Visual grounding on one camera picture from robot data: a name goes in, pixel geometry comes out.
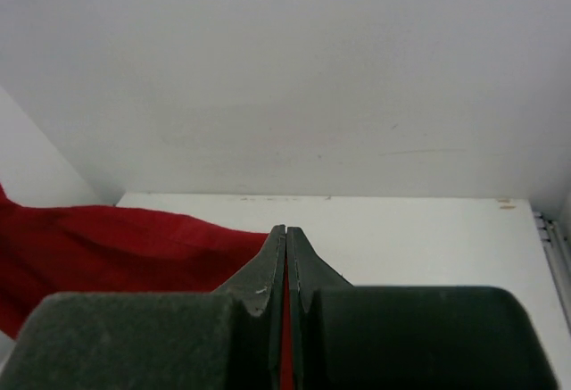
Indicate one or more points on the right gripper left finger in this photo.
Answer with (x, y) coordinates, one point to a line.
(226, 339)

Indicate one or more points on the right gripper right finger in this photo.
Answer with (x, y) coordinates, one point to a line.
(406, 337)

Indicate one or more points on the red t-shirt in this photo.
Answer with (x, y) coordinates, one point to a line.
(113, 250)

